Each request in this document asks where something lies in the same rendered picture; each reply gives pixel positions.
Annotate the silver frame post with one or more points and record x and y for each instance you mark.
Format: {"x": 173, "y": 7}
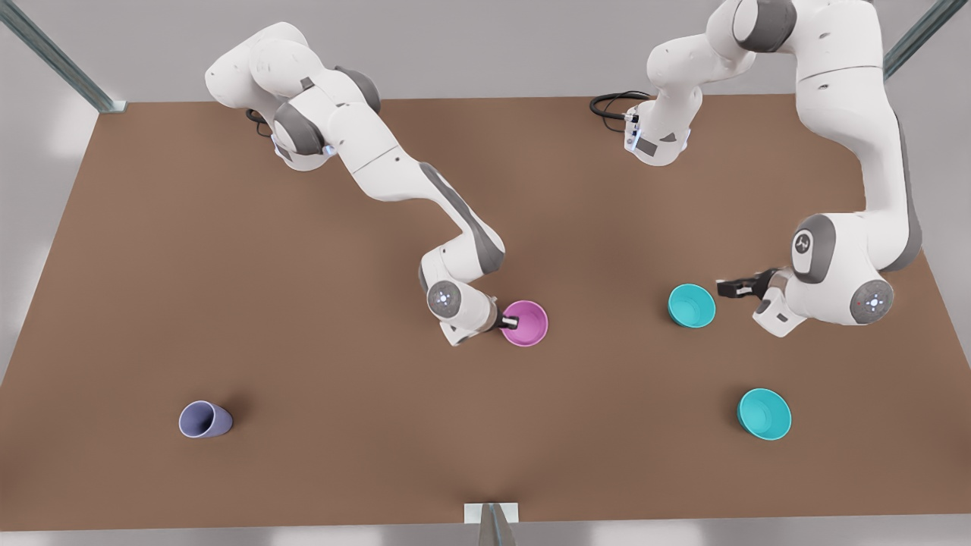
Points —
{"x": 919, "y": 34}
{"x": 494, "y": 525}
{"x": 57, "y": 57}

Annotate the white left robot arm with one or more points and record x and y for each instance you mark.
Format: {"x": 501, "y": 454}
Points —
{"x": 850, "y": 121}

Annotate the pink bowl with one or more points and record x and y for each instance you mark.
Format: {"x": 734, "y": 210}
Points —
{"x": 525, "y": 324}

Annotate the lavender cup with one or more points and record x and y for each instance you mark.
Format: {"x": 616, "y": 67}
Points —
{"x": 203, "y": 419}

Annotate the teal bowl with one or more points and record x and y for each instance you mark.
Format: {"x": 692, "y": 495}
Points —
{"x": 691, "y": 305}
{"x": 764, "y": 414}

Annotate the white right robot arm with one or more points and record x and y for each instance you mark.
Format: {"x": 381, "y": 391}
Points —
{"x": 394, "y": 171}

